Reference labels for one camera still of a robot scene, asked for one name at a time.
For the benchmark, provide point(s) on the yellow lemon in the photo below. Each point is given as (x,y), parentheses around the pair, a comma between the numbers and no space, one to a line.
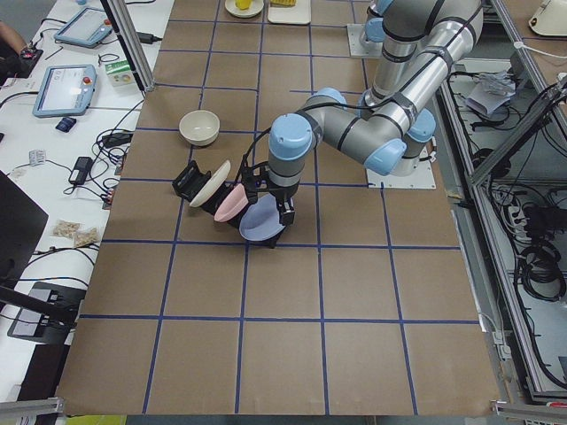
(243,4)

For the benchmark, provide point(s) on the pink plate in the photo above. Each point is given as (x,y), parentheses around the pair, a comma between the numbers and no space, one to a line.
(233,204)

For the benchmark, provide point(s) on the white bowl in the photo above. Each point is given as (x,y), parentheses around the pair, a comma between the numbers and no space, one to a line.
(199,128)

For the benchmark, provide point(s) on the white plate under lemon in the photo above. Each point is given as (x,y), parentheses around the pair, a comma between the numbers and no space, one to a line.
(256,8)

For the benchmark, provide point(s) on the near blue teach pendant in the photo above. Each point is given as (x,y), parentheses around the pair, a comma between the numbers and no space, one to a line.
(65,91)

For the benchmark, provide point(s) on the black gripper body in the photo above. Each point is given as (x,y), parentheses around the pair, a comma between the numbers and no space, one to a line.
(283,195)

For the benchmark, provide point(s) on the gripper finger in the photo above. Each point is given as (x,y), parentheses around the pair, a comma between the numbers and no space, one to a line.
(286,211)

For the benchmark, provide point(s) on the black power adapter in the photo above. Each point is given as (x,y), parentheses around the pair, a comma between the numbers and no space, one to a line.
(80,171)

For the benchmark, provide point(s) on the blue plate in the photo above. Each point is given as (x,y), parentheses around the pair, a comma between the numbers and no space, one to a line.
(261,220)

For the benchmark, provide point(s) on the cream plate in rack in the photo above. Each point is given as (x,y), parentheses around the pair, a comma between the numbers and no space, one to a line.
(212,185)

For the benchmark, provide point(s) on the aluminium frame post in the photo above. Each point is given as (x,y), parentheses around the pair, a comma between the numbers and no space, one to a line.
(123,26)

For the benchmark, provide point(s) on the green white carton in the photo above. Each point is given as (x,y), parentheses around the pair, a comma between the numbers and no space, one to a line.
(119,73)

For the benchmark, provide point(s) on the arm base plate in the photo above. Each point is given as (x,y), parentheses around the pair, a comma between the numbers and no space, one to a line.
(413,173)
(357,48)

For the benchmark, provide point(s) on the blue teach pendant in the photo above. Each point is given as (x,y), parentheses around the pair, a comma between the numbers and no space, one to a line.
(87,28)
(65,91)

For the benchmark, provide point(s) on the far blue teach pendant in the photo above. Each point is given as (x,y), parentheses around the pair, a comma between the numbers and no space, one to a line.
(87,28)

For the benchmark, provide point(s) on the white rectangular tray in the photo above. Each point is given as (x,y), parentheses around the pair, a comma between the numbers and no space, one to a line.
(300,14)

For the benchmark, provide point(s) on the black plate rack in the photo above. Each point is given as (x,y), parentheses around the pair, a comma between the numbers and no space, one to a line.
(191,180)

